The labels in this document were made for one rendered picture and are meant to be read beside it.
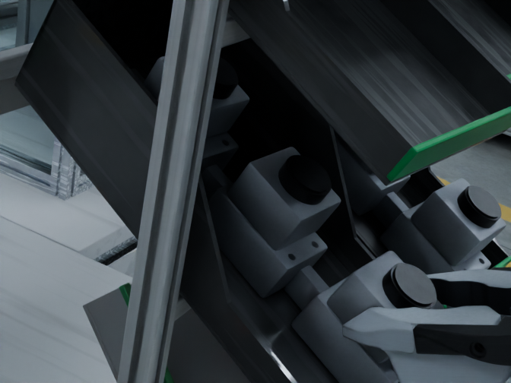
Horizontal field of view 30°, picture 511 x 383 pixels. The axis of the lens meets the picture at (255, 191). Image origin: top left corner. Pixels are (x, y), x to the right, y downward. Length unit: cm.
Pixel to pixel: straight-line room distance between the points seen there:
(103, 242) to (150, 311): 85
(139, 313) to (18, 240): 82
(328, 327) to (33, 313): 68
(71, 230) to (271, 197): 85
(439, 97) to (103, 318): 24
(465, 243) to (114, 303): 23
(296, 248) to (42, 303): 68
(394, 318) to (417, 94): 12
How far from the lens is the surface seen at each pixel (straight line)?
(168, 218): 48
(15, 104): 66
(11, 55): 62
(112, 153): 54
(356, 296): 52
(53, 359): 110
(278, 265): 54
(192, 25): 44
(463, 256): 65
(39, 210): 140
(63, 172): 142
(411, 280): 52
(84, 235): 135
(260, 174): 53
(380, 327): 50
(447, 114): 51
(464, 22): 65
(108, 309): 58
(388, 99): 48
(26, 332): 114
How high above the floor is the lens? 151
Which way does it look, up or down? 25 degrees down
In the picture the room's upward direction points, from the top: 11 degrees clockwise
